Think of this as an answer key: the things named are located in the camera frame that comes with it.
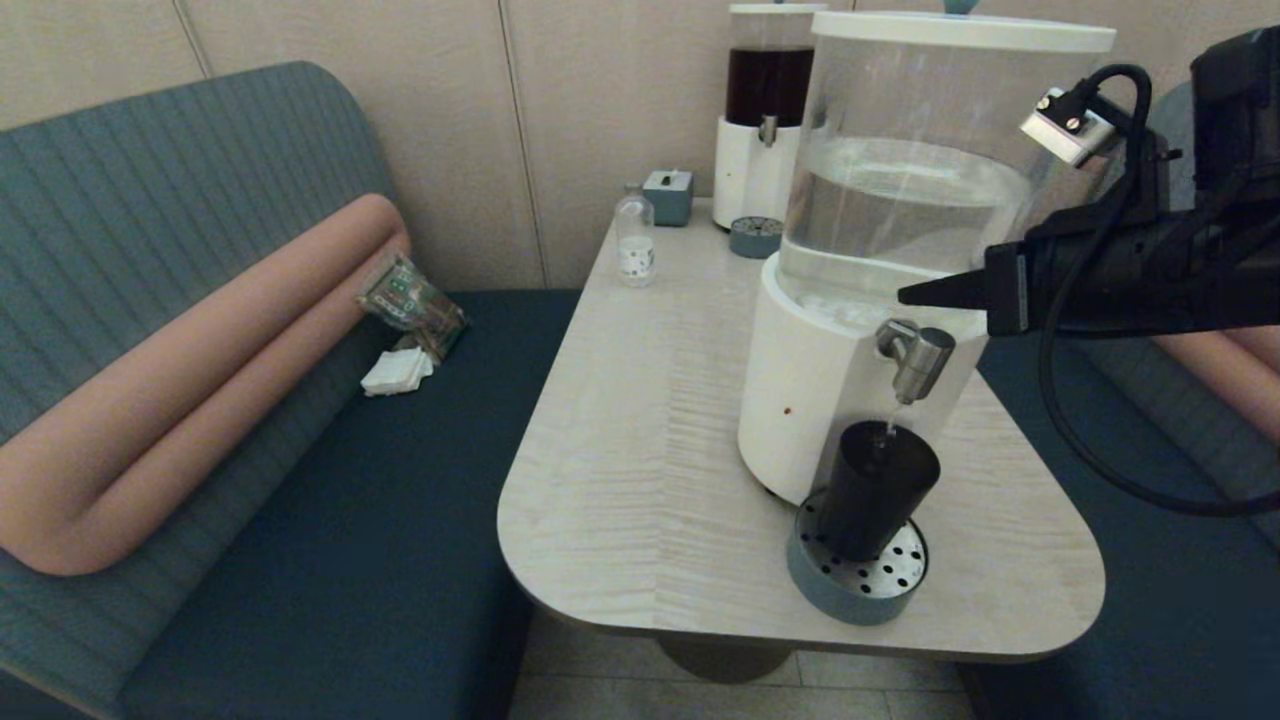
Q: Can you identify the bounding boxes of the large silver metal tap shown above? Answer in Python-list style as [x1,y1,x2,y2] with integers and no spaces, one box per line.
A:
[876,318,956,406]

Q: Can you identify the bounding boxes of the black plastic cup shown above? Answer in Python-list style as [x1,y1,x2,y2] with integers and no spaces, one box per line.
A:
[818,420,941,563]

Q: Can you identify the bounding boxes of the clear water dispenser white base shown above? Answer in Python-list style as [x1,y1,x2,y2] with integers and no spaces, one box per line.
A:
[737,12,1118,507]

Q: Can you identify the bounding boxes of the small blue drip tray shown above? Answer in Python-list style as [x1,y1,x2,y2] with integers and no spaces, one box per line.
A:
[729,215,787,260]

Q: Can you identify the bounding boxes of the dark drink dispenser white base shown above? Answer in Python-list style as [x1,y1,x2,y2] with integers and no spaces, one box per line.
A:
[712,2,829,231]

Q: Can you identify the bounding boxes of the large white dispenser lid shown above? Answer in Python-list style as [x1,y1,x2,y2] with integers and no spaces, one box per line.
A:
[810,0,1118,55]

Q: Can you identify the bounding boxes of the small blue box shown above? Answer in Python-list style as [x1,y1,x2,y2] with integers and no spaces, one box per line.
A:
[641,168,695,227]

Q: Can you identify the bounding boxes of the large blue drip tray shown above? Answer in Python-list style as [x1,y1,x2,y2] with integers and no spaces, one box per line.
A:
[785,488,929,627]

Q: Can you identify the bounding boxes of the teal upholstered bench sofa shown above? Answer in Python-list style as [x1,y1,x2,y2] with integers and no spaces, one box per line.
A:
[0,62,581,720]
[960,80,1280,720]

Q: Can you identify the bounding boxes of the clear plastic bottle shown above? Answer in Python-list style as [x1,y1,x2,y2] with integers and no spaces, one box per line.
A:
[614,182,656,288]

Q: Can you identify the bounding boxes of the clear snack packet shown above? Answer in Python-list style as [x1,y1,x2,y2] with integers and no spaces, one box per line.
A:
[356,253,469,363]

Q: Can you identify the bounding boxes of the white paper napkins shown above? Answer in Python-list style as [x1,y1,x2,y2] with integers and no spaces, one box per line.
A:
[359,345,435,399]

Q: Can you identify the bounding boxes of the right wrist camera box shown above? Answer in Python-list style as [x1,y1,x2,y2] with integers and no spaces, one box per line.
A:
[1020,88,1116,167]

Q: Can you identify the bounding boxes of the black right camera cable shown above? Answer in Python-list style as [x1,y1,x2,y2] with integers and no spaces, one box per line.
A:
[1038,65,1280,518]

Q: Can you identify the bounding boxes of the dark table pedestal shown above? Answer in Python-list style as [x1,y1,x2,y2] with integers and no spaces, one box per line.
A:
[655,640,801,686]

